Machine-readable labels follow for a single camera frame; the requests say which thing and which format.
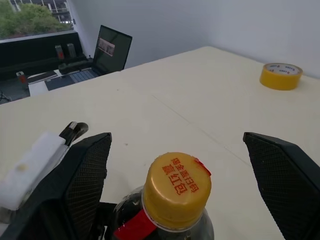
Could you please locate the black window ledge cabinet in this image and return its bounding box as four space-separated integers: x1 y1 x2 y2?
0 31 82 81

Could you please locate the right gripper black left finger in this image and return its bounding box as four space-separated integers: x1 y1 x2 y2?
0 132 113 240

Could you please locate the long black device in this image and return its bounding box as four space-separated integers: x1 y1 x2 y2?
58 58 94 75

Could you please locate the black open laptop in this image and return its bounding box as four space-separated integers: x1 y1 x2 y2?
69 24 133 83

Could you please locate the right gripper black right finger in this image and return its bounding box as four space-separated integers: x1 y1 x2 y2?
243 132 320 240

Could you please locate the yellow packing tape roll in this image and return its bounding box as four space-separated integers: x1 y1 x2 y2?
259 62 304 91

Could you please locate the yellow bottle cap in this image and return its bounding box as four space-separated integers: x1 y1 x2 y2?
142 151 213 228

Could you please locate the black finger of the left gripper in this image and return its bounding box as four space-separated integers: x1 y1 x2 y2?
88 201 118 240

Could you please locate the small red black device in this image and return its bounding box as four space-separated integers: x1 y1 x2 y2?
15 71 28 85

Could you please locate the black desk mat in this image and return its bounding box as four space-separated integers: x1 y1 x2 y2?
44 75 77 91

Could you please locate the small grey black box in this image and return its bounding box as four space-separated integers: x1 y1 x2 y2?
66 43 77 58

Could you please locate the clear bottle with dark drink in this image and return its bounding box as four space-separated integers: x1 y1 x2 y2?
112 185 216 240

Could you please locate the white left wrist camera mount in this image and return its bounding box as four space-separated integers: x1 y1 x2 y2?
0 131 70 211

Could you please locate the black flat tablet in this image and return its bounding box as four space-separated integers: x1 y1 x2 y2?
26 70 59 84

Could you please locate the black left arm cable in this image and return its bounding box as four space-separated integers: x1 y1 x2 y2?
59 121 90 147

